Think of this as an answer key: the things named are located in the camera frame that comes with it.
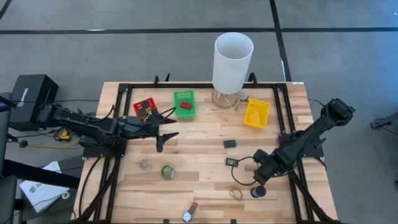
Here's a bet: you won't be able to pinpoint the green plastic basket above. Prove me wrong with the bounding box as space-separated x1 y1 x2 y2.
173 90 197 119

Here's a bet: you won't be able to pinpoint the red plastic basket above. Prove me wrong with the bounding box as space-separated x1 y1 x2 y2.
132 97 159 121

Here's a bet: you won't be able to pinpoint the black cylinder roll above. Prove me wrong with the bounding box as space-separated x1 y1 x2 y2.
251 185 267 198

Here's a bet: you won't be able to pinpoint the brown strap wristwatch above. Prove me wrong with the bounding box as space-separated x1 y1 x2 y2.
182 202 199 223

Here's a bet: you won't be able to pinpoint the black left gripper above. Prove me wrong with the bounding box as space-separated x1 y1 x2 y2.
132 115 180 152

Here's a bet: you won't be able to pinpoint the black aluminium table frame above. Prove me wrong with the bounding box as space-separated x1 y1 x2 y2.
73 81 338 224

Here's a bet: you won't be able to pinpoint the black stand foot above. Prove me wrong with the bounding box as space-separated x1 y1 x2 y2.
369 113 398 134

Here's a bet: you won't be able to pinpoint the yellow plastic basket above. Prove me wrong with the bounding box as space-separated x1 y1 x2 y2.
244 98 271 129

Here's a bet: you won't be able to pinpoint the clear lamp power cable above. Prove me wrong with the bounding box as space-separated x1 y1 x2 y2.
223 91 249 111

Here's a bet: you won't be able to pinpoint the black metal bar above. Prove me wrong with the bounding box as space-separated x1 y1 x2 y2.
2 159 81 189

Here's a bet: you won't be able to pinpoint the black cardboard box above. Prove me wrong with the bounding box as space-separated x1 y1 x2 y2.
10 73 59 131

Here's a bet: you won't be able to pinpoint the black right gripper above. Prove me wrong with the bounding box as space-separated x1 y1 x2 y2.
253 148 282 187

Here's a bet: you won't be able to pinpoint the white paper sheets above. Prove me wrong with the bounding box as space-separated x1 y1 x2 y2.
19 161 71 214

